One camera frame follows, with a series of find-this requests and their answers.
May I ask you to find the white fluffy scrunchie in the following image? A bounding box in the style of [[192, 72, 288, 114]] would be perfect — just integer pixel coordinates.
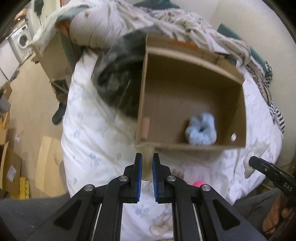
[[243, 140, 270, 179]]

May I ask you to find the pink makeup sponge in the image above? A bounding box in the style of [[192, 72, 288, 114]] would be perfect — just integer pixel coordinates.
[[192, 180, 206, 187]]

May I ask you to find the yellow foam piece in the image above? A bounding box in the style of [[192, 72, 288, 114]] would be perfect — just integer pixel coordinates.
[[18, 177, 30, 200]]

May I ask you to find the brown cardboard box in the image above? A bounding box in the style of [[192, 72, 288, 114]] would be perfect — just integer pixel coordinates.
[[135, 34, 246, 151]]

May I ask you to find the beige makeup sponge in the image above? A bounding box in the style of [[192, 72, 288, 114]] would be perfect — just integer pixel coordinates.
[[136, 143, 154, 181]]

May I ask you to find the wooden cabinet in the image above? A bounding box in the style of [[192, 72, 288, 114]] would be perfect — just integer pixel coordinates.
[[32, 18, 78, 105]]

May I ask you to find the flat cardboard sheet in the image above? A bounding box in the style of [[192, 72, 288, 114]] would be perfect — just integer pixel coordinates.
[[35, 136, 68, 197]]

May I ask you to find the light blue fluffy scrunchie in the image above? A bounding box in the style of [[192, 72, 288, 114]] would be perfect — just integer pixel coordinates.
[[185, 113, 217, 146]]

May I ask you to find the black and white knit cloth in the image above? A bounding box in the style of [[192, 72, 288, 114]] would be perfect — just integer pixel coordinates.
[[245, 57, 285, 133]]

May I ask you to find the white floral duvet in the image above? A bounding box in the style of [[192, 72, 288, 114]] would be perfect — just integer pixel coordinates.
[[61, 50, 283, 240]]

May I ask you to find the white washing machine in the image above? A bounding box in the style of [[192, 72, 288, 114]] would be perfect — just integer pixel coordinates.
[[8, 24, 33, 65]]

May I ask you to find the beige lace scrunchie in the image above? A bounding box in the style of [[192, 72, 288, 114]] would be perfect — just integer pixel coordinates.
[[171, 169, 184, 180]]

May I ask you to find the cardboard box with label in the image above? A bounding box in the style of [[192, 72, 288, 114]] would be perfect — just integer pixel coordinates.
[[0, 142, 22, 197]]

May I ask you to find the person's bare foot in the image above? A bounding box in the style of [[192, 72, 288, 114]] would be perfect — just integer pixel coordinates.
[[262, 193, 295, 235]]

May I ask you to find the dark camouflage garment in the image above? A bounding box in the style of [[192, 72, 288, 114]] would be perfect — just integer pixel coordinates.
[[91, 25, 167, 121]]

